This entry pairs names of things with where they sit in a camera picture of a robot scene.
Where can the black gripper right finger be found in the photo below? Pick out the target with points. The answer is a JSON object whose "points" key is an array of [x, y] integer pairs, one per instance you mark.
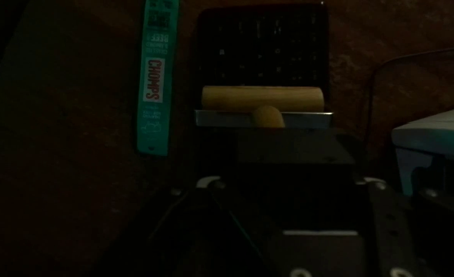
{"points": [[389, 240]]}

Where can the green ruler strip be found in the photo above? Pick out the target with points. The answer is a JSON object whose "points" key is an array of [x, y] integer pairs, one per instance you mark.
{"points": [[157, 77]]}

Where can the white toaster oven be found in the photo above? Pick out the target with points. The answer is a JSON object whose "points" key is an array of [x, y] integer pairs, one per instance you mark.
{"points": [[436, 132]]}

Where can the black mat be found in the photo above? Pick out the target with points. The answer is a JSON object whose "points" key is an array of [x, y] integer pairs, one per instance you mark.
{"points": [[262, 46]]}

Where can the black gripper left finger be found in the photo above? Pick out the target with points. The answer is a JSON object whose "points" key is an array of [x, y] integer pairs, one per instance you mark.
{"points": [[196, 240]]}

